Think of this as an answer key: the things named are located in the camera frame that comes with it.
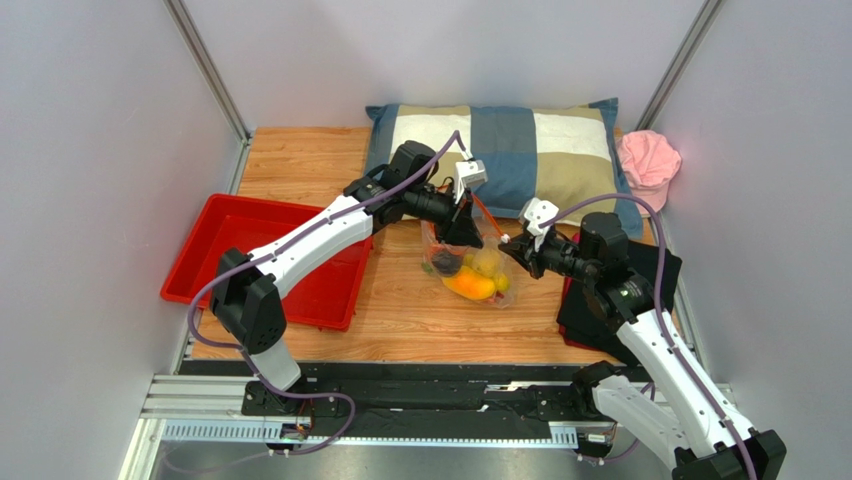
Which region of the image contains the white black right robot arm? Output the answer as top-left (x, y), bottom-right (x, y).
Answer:
top-left (499, 212), bottom-right (787, 479)

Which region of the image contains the pink cap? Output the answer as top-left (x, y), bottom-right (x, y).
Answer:
top-left (617, 130), bottom-right (682, 217)

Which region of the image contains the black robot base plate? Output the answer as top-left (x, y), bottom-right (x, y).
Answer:
top-left (179, 359), bottom-right (637, 441)

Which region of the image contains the red plastic tray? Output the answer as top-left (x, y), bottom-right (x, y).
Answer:
top-left (160, 194), bottom-right (373, 331)

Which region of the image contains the blue beige checked pillow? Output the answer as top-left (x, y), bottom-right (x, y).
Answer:
top-left (365, 97), bottom-right (631, 218)

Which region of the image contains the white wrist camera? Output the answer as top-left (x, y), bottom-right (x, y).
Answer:
top-left (453, 159), bottom-right (488, 204)
top-left (520, 197), bottom-right (559, 252)

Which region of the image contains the magenta folded cloth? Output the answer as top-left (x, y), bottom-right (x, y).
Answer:
top-left (561, 233), bottom-right (580, 304)

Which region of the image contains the orange yellow toy mango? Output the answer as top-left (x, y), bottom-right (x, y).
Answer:
top-left (441, 266), bottom-right (497, 301)

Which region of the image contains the clear orange zip top bag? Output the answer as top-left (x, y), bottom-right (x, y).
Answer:
top-left (421, 197), bottom-right (516, 308)

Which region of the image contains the black folded cloth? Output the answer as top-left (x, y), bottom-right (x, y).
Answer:
top-left (556, 239), bottom-right (684, 366)

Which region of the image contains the grey slotted cable duct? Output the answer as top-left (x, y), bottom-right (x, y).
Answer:
top-left (161, 420), bottom-right (579, 450)

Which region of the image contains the round yellow toy fruit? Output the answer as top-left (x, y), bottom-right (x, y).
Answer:
top-left (470, 248), bottom-right (502, 278)

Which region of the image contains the yellow toy lemon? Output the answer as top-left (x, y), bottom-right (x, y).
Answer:
top-left (493, 272), bottom-right (511, 294)

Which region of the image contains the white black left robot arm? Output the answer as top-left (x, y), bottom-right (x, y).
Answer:
top-left (206, 141), bottom-right (487, 392)

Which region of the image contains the dark purple toy fruit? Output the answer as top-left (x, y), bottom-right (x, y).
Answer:
top-left (429, 247), bottom-right (466, 277)

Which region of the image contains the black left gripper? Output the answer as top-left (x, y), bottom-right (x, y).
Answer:
top-left (404, 182), bottom-right (484, 252)

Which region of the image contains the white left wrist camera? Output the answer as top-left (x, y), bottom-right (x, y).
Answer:
top-left (453, 159), bottom-right (488, 204)

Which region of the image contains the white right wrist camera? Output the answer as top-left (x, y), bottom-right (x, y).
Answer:
top-left (520, 197), bottom-right (559, 252)

